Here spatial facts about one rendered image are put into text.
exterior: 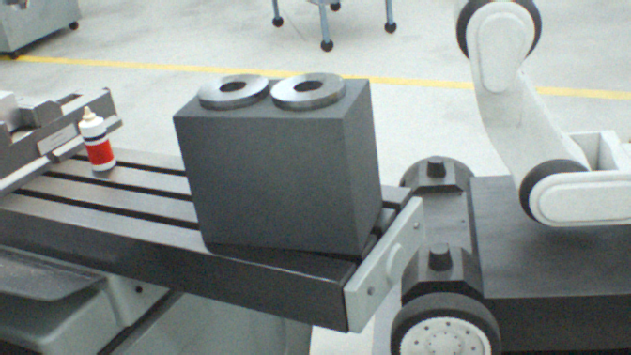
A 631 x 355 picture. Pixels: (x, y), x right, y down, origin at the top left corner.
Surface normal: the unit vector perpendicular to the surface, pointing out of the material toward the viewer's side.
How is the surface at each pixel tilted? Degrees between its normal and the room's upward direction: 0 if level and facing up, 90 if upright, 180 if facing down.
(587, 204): 90
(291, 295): 90
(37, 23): 90
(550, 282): 0
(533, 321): 90
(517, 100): 115
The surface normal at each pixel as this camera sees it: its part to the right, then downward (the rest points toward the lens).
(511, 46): -0.13, 0.48
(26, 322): -0.14, -0.87
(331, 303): -0.47, 0.47
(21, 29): 0.90, 0.08
